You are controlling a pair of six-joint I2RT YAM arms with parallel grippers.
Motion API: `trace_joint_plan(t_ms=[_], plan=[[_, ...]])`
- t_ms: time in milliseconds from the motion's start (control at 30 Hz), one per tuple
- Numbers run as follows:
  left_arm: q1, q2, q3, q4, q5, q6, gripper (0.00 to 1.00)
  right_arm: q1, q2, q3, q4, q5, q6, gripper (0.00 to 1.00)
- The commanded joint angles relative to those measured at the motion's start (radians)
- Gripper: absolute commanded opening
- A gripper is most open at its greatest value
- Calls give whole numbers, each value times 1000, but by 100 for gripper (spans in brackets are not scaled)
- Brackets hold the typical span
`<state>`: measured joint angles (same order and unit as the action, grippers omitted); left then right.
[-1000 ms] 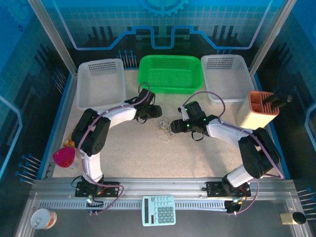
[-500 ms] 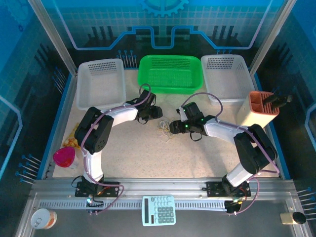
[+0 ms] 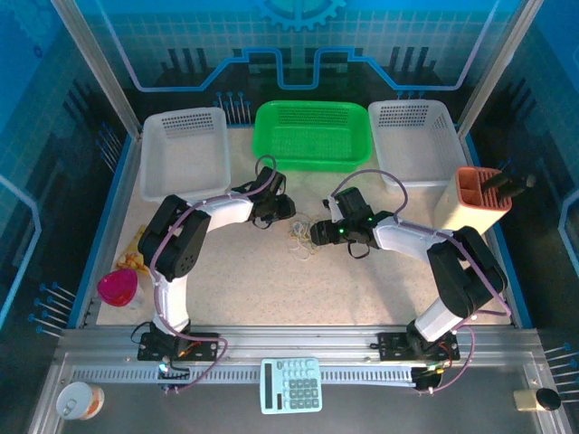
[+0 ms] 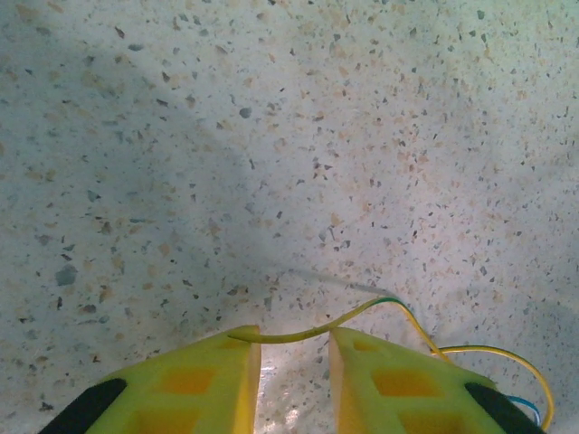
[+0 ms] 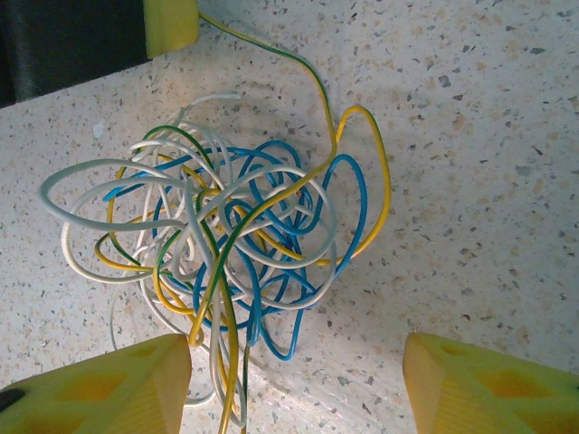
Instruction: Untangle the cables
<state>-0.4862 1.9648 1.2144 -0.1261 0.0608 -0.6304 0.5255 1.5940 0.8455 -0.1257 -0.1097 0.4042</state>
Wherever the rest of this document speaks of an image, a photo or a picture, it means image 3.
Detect thin yellow cable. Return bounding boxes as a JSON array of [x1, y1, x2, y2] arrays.
[[289, 219, 318, 243]]

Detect thin white cable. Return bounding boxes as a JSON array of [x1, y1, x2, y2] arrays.
[[289, 239, 314, 262]]

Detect green plastic basket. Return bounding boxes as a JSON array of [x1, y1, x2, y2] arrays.
[[251, 99, 374, 174]]

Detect white plastic basket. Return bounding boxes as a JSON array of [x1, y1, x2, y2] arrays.
[[367, 99, 471, 191], [138, 107, 233, 203]]

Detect beige holder with orange rim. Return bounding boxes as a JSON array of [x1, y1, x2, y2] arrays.
[[432, 165, 514, 235]]

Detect light blue calculator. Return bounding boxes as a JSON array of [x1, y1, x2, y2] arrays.
[[259, 356, 324, 415]]

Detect yellow snack bag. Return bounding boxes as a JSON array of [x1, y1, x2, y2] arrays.
[[115, 225, 150, 275]]

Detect pink plastic cup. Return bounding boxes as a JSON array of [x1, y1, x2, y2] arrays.
[[97, 269, 146, 311]]

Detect tin can with orange label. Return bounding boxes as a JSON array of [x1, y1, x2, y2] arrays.
[[55, 381, 106, 421]]

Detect aluminium rail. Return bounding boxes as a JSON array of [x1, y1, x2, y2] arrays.
[[58, 324, 544, 365]]

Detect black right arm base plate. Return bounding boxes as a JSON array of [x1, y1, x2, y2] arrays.
[[377, 331, 461, 363]]

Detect grey slotted cable duct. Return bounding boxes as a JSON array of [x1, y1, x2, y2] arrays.
[[71, 366, 417, 386]]

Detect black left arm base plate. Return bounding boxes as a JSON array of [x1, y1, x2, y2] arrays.
[[137, 331, 221, 363]]

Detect aluminium frame post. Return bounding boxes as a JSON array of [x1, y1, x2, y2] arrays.
[[50, 0, 142, 139], [455, 0, 539, 136]]

